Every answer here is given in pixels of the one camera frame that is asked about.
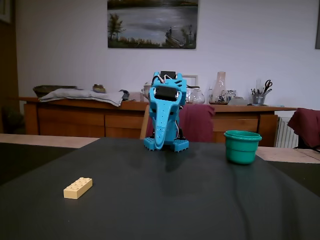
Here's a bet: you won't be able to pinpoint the dark red rug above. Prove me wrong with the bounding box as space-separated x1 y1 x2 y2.
139 103 216 144

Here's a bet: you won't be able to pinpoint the blue gripper body black servo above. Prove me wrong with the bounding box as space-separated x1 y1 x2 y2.
149 84 186 106

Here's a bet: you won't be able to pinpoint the dark shallow bowl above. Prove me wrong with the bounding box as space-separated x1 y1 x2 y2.
32 85 78 99

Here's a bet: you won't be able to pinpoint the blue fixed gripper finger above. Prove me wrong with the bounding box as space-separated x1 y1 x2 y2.
150 103 176 150

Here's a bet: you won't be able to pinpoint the pink glass flask vase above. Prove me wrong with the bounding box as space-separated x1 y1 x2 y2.
208 71 230 106

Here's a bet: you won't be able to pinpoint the lidded glass jar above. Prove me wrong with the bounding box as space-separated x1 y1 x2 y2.
142 81 154 102

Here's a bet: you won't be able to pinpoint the blue white patterned mug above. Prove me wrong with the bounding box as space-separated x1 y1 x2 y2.
225 89 238 101

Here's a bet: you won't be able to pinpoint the white radiator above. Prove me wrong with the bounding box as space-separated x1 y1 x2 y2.
274 116 300 149

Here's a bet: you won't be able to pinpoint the black handled scissors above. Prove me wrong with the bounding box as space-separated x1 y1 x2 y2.
262 79 274 96

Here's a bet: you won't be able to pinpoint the wooden sideboard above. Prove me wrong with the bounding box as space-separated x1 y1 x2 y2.
18 96 299 148

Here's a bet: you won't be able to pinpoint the large grey table mat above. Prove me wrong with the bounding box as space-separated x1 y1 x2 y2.
0 136 320 240

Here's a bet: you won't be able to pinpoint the grey folded cloth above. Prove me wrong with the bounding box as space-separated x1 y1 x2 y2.
38 87 130 108

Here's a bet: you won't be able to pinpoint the white picture frame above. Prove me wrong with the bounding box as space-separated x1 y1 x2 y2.
180 74 200 89

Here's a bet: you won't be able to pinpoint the small ceramic pot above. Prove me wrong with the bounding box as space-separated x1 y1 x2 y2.
92 83 107 94

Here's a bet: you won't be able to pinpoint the lake landscape painting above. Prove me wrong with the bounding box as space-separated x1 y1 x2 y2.
107 0 200 50

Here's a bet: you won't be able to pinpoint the round glass bowl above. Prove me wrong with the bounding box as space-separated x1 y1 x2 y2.
185 88 206 105

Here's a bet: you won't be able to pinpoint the blue lattice robot base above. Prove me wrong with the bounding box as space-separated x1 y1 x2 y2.
143 135 190 154

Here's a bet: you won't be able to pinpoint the chair with maroon cover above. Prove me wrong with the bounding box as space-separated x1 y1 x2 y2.
287 107 320 152

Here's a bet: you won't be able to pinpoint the cream lego brick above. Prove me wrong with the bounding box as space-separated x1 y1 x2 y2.
63 177 93 200

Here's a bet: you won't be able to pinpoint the dark inset table mat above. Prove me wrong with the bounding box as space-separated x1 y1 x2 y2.
266 160 320 199
0 141 76 187

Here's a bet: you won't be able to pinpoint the grey stone ornament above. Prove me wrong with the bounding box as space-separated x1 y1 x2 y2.
228 95 249 107

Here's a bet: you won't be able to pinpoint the green plastic cup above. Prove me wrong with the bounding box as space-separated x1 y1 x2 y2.
223 129 263 165

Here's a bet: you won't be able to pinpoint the metal pen holder cup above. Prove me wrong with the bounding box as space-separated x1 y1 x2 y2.
251 93 267 106

